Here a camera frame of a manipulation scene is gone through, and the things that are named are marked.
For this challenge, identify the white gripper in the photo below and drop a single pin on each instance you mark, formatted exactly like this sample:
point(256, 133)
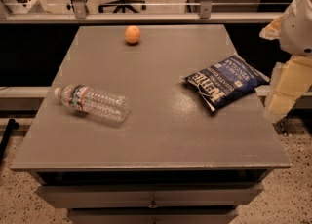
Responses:
point(297, 31)

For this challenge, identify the clear plastic water bottle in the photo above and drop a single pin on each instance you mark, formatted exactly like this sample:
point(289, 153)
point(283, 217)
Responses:
point(110, 106)

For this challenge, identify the blue kettle chips bag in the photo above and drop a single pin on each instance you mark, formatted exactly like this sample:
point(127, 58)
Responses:
point(226, 81)

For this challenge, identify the orange fruit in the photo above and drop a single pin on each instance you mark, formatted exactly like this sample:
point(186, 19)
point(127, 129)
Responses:
point(132, 34)

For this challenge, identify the grey wooden drawer cabinet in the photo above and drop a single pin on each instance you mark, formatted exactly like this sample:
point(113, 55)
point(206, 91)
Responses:
point(197, 166)

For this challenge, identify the round metal drawer knob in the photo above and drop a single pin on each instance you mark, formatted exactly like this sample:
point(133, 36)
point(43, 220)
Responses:
point(152, 206)

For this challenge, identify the black pole on floor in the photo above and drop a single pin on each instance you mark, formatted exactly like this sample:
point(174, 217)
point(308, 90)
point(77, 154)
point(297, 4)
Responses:
point(11, 125)

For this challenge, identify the grey metal railing frame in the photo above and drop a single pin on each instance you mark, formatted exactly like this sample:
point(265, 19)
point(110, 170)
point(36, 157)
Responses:
point(80, 12)

